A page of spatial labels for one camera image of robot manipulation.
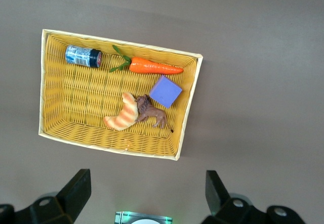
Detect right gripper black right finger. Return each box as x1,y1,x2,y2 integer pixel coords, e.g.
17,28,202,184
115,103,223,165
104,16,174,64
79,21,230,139
205,170,268,224

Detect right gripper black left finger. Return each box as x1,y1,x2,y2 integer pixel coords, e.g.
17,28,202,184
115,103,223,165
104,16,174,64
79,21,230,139
14,168,92,224

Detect striped toy croissant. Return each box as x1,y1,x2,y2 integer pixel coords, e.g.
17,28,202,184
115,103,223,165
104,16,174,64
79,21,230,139
103,92,140,132

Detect yellow woven rectangular basket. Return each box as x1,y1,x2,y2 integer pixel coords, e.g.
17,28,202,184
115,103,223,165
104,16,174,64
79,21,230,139
38,28,204,161

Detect brown toy lion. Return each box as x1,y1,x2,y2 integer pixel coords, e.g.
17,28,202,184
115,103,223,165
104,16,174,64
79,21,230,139
134,94,175,134

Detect purple cube block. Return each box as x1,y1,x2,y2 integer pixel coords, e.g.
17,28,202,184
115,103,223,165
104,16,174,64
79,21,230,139
148,74,183,109

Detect brown table mat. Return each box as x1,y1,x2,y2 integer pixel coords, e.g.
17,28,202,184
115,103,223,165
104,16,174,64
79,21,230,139
0,0,324,224

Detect small jar with black lid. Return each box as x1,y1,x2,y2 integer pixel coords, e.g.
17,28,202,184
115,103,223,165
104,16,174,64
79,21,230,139
65,44,103,69

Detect orange toy carrot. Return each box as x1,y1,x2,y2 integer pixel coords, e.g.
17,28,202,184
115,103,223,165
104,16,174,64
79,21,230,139
109,44,184,75

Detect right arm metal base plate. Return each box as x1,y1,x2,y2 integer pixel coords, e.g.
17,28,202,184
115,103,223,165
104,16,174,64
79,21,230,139
114,210,173,224

